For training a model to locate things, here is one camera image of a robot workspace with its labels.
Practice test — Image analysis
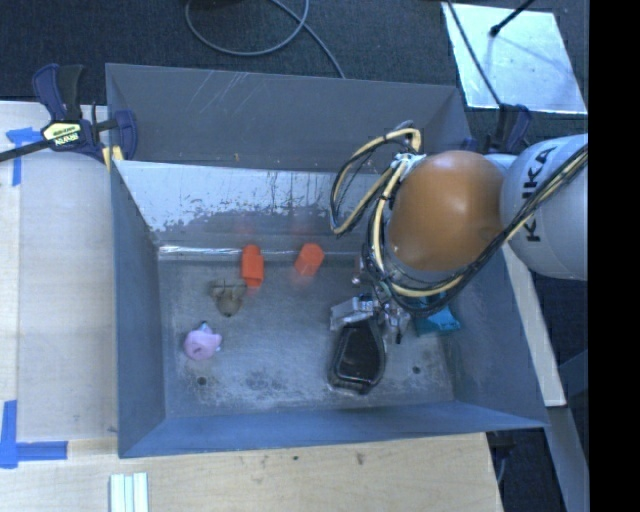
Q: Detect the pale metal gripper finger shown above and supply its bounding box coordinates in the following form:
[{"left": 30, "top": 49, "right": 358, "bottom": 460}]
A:
[{"left": 329, "top": 299, "right": 359, "bottom": 332}]

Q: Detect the brown toy animal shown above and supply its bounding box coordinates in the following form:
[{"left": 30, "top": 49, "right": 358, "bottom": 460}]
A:
[{"left": 209, "top": 279, "right": 248, "bottom": 318}]

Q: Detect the grey metal bin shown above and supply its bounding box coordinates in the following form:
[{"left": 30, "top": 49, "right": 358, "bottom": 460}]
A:
[{"left": 104, "top": 62, "right": 552, "bottom": 460}]

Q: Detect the orange plastic block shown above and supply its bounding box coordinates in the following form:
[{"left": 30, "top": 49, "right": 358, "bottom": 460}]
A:
[
  {"left": 293, "top": 242, "right": 326, "bottom": 277},
  {"left": 240, "top": 244, "right": 265, "bottom": 289}
]

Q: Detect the pink toy animal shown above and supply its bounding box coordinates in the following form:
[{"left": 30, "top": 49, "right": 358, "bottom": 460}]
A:
[{"left": 183, "top": 321, "right": 224, "bottom": 361}]

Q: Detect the black cylinder on white bracket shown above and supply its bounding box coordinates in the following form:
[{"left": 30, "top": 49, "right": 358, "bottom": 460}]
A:
[{"left": 382, "top": 307, "right": 404, "bottom": 346}]

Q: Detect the black glossy case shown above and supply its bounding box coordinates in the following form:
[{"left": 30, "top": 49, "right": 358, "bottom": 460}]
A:
[{"left": 326, "top": 319, "right": 387, "bottom": 396}]

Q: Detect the blue sponge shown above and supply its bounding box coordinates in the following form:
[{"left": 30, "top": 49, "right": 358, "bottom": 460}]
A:
[{"left": 413, "top": 297, "right": 462, "bottom": 337}]

